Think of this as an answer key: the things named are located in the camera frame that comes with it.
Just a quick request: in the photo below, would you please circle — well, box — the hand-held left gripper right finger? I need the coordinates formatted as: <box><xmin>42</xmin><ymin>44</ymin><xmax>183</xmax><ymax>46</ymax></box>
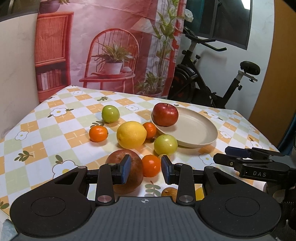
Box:
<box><xmin>161</xmin><ymin>155</ymin><xmax>237</xmax><ymax>206</ymax></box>

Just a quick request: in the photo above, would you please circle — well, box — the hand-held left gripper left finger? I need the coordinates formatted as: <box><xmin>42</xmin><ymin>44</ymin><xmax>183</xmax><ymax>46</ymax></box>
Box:
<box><xmin>54</xmin><ymin>154</ymin><xmax>132</xmax><ymax>206</ymax></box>

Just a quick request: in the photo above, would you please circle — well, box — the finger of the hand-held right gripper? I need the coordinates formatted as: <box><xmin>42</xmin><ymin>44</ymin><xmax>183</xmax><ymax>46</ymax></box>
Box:
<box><xmin>213</xmin><ymin>153</ymin><xmax>290</xmax><ymax>179</ymax></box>
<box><xmin>225</xmin><ymin>146</ymin><xmax>286</xmax><ymax>160</ymax></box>

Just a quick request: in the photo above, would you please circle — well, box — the brownish red apple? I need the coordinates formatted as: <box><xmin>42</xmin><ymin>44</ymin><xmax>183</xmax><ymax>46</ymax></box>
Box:
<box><xmin>105</xmin><ymin>149</ymin><xmax>144</xmax><ymax>194</ymax></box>

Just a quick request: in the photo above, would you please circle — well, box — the mandarin orange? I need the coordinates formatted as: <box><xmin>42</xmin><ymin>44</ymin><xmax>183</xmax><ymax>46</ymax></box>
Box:
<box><xmin>89</xmin><ymin>126</ymin><xmax>109</xmax><ymax>143</ymax></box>
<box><xmin>142</xmin><ymin>154</ymin><xmax>161</xmax><ymax>177</ymax></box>
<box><xmin>142</xmin><ymin>122</ymin><xmax>158</xmax><ymax>139</ymax></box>

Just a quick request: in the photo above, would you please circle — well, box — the yellow-green apple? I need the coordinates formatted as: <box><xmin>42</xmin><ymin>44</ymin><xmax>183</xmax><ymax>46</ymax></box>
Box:
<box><xmin>154</xmin><ymin>134</ymin><xmax>178</xmax><ymax>156</ymax></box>

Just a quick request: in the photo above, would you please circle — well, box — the yellow lemon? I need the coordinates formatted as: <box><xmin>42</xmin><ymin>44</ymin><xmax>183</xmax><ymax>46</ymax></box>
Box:
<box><xmin>116</xmin><ymin>121</ymin><xmax>148</xmax><ymax>149</ymax></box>

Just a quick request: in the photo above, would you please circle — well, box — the beige plate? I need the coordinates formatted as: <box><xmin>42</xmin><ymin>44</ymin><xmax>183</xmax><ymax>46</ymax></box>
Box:
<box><xmin>151</xmin><ymin>106</ymin><xmax>218</xmax><ymax>149</ymax></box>

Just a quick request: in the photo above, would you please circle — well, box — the small yellow-brown fruit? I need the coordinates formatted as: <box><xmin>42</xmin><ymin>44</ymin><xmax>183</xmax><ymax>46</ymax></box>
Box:
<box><xmin>161</xmin><ymin>187</ymin><xmax>178</xmax><ymax>199</ymax></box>

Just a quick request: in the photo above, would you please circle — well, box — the dark teal cloth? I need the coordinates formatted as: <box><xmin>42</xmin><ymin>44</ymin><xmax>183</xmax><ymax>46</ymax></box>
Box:
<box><xmin>277</xmin><ymin>120</ymin><xmax>296</xmax><ymax>156</ymax></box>

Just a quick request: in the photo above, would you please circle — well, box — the dark red apple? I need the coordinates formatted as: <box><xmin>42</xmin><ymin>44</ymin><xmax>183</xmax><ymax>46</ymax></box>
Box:
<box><xmin>153</xmin><ymin>103</ymin><xmax>179</xmax><ymax>127</ymax></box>

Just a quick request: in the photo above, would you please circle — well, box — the small green apple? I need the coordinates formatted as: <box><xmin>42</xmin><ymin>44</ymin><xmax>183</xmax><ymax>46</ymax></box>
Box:
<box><xmin>102</xmin><ymin>105</ymin><xmax>120</xmax><ymax>123</ymax></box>

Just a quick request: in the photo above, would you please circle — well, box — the checkered floral tablecloth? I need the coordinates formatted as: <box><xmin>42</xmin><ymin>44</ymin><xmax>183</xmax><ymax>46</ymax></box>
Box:
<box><xmin>0</xmin><ymin>85</ymin><xmax>281</xmax><ymax>218</ymax></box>

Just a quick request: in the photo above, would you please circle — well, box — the black exercise bike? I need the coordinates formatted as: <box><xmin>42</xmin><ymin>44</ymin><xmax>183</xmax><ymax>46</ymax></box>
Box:
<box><xmin>168</xmin><ymin>27</ymin><xmax>260</xmax><ymax>109</ymax></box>

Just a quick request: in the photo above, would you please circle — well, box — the orange wooden panel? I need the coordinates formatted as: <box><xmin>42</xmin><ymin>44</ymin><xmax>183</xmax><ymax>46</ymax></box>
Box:
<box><xmin>248</xmin><ymin>0</ymin><xmax>296</xmax><ymax>149</ymax></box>

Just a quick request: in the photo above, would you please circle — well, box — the dark window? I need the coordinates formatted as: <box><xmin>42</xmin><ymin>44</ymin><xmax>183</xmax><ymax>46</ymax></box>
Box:
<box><xmin>185</xmin><ymin>0</ymin><xmax>253</xmax><ymax>50</ymax></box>

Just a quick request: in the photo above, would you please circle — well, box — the white cabinet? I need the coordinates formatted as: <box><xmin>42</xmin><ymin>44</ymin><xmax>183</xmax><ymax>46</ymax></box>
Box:
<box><xmin>0</xmin><ymin>16</ymin><xmax>38</xmax><ymax>137</ymax></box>

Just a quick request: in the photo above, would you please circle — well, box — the printed red backdrop cloth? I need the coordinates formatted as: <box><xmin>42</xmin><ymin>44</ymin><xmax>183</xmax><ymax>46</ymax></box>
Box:
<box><xmin>34</xmin><ymin>0</ymin><xmax>188</xmax><ymax>103</ymax></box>

